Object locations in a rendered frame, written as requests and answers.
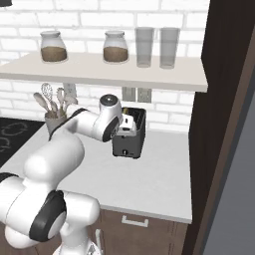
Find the pale flat spatula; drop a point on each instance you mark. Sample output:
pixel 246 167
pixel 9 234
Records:
pixel 70 100

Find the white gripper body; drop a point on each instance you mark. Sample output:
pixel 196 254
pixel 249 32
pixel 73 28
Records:
pixel 127 132

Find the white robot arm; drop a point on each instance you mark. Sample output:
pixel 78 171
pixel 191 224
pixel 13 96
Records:
pixel 56 156

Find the grey utensil pot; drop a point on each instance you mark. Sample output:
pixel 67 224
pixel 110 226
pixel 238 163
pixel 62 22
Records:
pixel 53 123

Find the tall dark brown cabinet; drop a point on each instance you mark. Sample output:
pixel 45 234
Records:
pixel 219 83

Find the metal whisk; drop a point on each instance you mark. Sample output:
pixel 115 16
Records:
pixel 47 90

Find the black hob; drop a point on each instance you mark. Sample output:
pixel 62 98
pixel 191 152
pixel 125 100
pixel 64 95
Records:
pixel 16 136

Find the glass jar with brown contents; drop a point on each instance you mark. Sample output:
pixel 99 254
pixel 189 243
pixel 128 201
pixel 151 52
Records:
pixel 53 50
pixel 115 51

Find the black range hood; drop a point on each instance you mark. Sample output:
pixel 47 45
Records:
pixel 4 2

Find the brown drawer front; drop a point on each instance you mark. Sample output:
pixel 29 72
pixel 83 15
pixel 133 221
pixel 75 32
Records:
pixel 156 237

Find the grey wall outlet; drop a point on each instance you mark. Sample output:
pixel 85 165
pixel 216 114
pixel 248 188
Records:
pixel 128 94
pixel 144 95

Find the pale wall shelf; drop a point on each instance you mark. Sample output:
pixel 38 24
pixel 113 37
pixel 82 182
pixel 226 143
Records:
pixel 99 73

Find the dark grey toaster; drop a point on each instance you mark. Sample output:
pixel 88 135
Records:
pixel 132 142

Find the pale slotted spatula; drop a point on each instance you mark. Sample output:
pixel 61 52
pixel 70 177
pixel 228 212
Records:
pixel 60 94

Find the pale wooden spoon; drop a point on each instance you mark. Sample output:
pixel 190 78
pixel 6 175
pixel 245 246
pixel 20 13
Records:
pixel 40 99

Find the clear drinking glass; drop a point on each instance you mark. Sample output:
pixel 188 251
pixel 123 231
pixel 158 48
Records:
pixel 169 46
pixel 144 46

